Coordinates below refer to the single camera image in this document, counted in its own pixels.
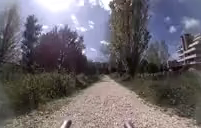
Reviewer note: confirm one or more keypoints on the robot's own part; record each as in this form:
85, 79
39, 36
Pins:
66, 124
128, 125

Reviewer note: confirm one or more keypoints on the pale gravel path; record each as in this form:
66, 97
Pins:
103, 103

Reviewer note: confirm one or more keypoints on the bare tree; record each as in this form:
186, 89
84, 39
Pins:
4, 40

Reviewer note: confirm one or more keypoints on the red-leaved tree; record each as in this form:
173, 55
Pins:
59, 51

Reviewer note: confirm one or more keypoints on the overgrown grass verge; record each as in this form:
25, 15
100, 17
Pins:
174, 93
38, 88

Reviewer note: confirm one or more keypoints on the tall trees clump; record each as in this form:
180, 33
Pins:
129, 36

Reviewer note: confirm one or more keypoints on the multi-storey building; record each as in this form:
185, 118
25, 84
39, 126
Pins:
196, 51

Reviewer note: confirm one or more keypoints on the dark slender tree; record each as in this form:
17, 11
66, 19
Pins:
31, 40

